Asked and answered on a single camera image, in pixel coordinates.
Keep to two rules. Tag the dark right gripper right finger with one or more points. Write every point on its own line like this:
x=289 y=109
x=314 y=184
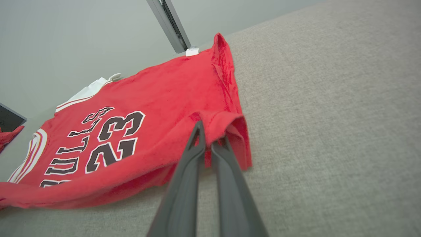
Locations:
x=233 y=197

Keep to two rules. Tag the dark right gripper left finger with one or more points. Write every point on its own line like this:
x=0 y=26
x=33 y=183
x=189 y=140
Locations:
x=184 y=191

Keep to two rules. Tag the red shorts with white stripes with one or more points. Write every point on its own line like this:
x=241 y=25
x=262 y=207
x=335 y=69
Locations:
x=158 y=98

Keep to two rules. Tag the red shorts with white panels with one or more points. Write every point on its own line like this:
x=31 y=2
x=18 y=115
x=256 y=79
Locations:
x=8 y=136

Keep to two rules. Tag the grey double partition post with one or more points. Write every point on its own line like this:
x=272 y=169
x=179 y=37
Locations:
x=169 y=23

